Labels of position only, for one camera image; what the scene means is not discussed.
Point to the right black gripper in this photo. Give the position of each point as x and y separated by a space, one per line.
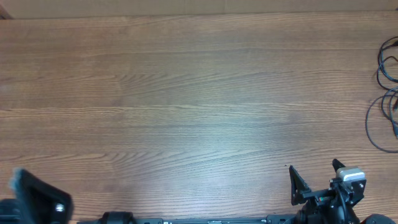
319 198

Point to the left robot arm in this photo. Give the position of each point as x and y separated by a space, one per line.
10 212

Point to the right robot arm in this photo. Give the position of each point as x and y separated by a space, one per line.
337 216

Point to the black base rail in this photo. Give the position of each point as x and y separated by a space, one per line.
270 219

